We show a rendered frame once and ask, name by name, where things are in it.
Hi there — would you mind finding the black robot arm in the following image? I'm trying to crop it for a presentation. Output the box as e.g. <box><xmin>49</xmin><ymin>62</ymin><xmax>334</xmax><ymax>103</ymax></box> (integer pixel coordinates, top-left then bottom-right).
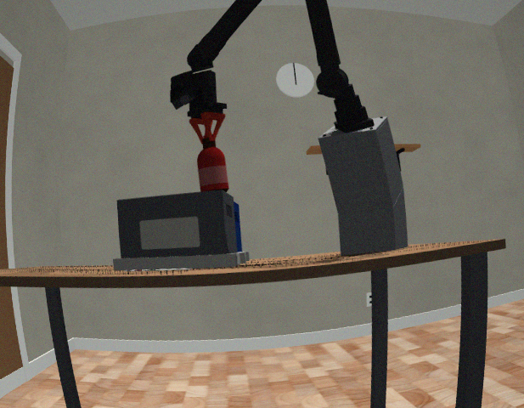
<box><xmin>170</xmin><ymin>0</ymin><xmax>375</xmax><ymax>133</ymax></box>

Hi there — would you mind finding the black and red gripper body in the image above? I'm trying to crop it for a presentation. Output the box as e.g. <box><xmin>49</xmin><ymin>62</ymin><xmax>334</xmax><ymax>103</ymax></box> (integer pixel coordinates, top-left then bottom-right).
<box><xmin>188</xmin><ymin>87</ymin><xmax>227</xmax><ymax>118</ymax></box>

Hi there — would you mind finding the red bottle with pink label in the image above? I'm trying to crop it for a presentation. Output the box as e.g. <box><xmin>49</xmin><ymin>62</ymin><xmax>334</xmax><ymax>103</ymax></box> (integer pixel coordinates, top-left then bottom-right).
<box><xmin>197</xmin><ymin>135</ymin><xmax>229</xmax><ymax>192</ymax></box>

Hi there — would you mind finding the dark grey crate with dividers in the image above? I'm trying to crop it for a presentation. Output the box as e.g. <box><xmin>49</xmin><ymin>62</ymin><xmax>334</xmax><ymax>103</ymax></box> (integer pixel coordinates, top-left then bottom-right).
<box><xmin>117</xmin><ymin>190</ymin><xmax>237</xmax><ymax>258</ymax></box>

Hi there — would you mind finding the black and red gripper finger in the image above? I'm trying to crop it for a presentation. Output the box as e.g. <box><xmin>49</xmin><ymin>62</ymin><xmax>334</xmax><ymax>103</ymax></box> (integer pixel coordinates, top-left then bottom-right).
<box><xmin>189</xmin><ymin>118</ymin><xmax>213</xmax><ymax>143</ymax></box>
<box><xmin>201</xmin><ymin>112</ymin><xmax>225</xmax><ymax>141</ymax></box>

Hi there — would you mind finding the blue crate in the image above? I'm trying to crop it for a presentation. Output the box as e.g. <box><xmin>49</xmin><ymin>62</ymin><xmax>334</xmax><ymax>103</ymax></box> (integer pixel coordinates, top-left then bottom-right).
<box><xmin>234</xmin><ymin>202</ymin><xmax>242</xmax><ymax>252</ymax></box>

